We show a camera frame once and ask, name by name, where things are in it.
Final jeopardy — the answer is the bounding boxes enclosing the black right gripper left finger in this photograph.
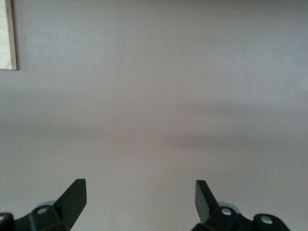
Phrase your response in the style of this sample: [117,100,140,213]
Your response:
[0,178,87,231]

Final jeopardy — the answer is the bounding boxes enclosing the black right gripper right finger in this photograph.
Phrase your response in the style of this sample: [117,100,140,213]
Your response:
[191,180,291,231]

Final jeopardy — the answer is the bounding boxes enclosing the wooden cutting board metal handle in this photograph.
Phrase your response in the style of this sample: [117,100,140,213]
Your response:
[0,0,18,71]

